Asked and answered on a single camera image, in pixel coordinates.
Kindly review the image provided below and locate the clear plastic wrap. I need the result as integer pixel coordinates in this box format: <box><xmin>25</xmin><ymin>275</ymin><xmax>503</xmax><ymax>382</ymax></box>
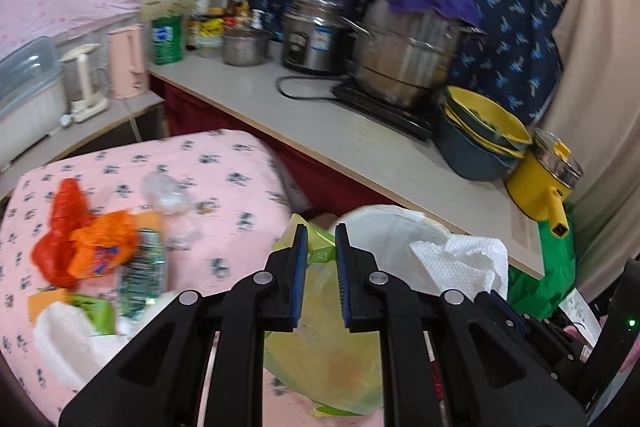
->
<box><xmin>141</xmin><ymin>171</ymin><xmax>203</xmax><ymax>248</ymax></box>

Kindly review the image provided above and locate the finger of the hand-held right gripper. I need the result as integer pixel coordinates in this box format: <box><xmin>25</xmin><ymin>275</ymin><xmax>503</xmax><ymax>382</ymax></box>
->
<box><xmin>475</xmin><ymin>289</ymin><xmax>531</xmax><ymax>348</ymax></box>

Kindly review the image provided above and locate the yellow electric pot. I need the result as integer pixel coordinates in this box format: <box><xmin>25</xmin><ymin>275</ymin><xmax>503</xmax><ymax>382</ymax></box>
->
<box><xmin>505</xmin><ymin>129</ymin><xmax>585</xmax><ymax>238</ymax></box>

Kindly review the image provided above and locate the green plastic bag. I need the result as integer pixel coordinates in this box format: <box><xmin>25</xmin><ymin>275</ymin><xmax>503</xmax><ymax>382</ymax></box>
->
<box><xmin>507</xmin><ymin>219</ymin><xmax>578</xmax><ymax>323</ymax></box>

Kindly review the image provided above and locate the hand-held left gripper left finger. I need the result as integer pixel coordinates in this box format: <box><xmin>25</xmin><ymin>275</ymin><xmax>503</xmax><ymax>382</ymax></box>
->
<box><xmin>59</xmin><ymin>223</ymin><xmax>313</xmax><ymax>427</ymax></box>

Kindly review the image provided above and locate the white dish box grey lid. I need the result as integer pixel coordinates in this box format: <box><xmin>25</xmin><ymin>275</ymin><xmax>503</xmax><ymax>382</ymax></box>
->
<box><xmin>0</xmin><ymin>36</ymin><xmax>68</xmax><ymax>168</ymax></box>

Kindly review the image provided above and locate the pink electric kettle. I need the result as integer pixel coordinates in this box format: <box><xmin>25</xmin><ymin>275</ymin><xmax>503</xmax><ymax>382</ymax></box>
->
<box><xmin>108</xmin><ymin>24</ymin><xmax>149</xmax><ymax>100</ymax></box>

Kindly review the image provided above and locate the clear plastic bottle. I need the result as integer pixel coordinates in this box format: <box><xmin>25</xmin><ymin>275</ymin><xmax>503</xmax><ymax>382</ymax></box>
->
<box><xmin>116</xmin><ymin>229</ymin><xmax>167</xmax><ymax>320</ymax></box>

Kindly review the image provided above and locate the red plastic bag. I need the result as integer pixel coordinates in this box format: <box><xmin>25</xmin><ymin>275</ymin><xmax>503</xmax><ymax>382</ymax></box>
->
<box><xmin>31</xmin><ymin>178</ymin><xmax>96</xmax><ymax>289</ymax></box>

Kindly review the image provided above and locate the trash bin with white liner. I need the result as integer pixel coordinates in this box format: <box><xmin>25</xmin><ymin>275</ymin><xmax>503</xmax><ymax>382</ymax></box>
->
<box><xmin>327</xmin><ymin>204</ymin><xmax>511</xmax><ymax>308</ymax></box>

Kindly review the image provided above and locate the large steel steamer pot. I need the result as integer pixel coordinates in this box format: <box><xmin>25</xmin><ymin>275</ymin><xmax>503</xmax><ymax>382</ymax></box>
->
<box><xmin>350</xmin><ymin>0</ymin><xmax>483</xmax><ymax>110</ymax></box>

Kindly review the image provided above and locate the green packet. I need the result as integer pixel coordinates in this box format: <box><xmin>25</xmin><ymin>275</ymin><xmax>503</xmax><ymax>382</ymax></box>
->
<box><xmin>151</xmin><ymin>13</ymin><xmax>187</xmax><ymax>66</ymax></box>

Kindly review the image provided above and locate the white glass kettle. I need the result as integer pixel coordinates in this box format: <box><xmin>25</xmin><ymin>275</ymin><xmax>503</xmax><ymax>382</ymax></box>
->
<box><xmin>60</xmin><ymin>43</ymin><xmax>111</xmax><ymax>124</ymax></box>

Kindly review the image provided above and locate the white paper wad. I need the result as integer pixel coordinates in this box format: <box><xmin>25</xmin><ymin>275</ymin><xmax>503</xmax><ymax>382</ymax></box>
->
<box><xmin>34</xmin><ymin>294</ymin><xmax>176</xmax><ymax>388</ymax></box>

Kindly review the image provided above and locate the steel rice cooker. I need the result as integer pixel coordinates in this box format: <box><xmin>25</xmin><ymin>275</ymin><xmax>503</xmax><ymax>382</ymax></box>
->
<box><xmin>281</xmin><ymin>0</ymin><xmax>358</xmax><ymax>75</ymax></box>

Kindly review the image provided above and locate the white paper towel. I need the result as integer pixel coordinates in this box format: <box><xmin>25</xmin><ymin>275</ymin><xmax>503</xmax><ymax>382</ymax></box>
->
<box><xmin>409</xmin><ymin>234</ymin><xmax>510</xmax><ymax>303</ymax></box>

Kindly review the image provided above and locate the blue printed wall cloth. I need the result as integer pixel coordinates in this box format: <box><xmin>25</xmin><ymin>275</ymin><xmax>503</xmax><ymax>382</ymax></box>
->
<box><xmin>245</xmin><ymin>0</ymin><xmax>566</xmax><ymax>128</ymax></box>

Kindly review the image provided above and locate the black induction cooker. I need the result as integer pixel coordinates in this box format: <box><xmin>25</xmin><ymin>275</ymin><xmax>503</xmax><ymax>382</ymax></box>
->
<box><xmin>332</xmin><ymin>79</ymin><xmax>441</xmax><ymax>142</ymax></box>

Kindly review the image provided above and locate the black power cable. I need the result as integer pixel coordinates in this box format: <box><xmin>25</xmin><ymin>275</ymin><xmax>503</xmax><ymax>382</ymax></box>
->
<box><xmin>276</xmin><ymin>76</ymin><xmax>351</xmax><ymax>100</ymax></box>

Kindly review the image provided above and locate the dark red cabinet skirt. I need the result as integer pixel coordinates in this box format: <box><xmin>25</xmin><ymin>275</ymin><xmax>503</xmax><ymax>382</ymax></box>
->
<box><xmin>150</xmin><ymin>74</ymin><xmax>396</xmax><ymax>228</ymax></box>

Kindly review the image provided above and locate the dark sauce bottle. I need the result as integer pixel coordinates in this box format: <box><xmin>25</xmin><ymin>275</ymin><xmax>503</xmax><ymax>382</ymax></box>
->
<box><xmin>186</xmin><ymin>14</ymin><xmax>203</xmax><ymax>52</ymax></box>

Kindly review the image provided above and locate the green cardboard box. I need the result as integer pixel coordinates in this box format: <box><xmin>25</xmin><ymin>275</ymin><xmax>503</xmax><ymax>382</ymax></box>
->
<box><xmin>67</xmin><ymin>293</ymin><xmax>118</xmax><ymax>337</ymax></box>

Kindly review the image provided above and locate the yellow paper piece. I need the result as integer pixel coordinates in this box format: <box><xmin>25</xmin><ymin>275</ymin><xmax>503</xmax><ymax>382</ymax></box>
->
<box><xmin>27</xmin><ymin>289</ymin><xmax>71</xmax><ymax>323</ymax></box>

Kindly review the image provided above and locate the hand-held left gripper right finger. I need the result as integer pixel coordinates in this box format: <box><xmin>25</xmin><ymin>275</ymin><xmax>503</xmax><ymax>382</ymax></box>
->
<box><xmin>334</xmin><ymin>223</ymin><xmax>587</xmax><ymax>427</ymax></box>

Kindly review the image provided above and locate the orange plastic bag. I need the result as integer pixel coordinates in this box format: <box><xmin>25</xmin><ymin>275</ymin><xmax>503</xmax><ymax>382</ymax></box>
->
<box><xmin>70</xmin><ymin>210</ymin><xmax>143</xmax><ymax>280</ymax></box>

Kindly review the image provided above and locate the yellow labelled jar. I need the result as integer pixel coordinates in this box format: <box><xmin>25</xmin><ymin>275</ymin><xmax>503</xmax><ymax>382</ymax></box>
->
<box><xmin>197</xmin><ymin>19</ymin><xmax>226</xmax><ymax>58</ymax></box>

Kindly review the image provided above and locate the yellow-green plastic bag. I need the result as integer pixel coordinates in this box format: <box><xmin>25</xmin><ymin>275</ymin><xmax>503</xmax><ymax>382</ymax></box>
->
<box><xmin>262</xmin><ymin>213</ymin><xmax>386</xmax><ymax>418</ymax></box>

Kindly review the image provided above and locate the small steel pot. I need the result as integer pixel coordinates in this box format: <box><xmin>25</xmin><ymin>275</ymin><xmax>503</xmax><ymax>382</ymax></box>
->
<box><xmin>220</xmin><ymin>29</ymin><xmax>273</xmax><ymax>68</ymax></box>

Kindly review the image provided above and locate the beige curtain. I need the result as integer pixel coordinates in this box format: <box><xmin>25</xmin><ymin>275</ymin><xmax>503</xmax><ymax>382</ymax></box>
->
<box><xmin>525</xmin><ymin>0</ymin><xmax>640</xmax><ymax>308</ymax></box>

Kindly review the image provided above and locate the yellow lined bowl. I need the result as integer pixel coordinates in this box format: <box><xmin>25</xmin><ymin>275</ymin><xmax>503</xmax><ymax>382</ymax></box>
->
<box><xmin>445</xmin><ymin>85</ymin><xmax>533</xmax><ymax>148</ymax></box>

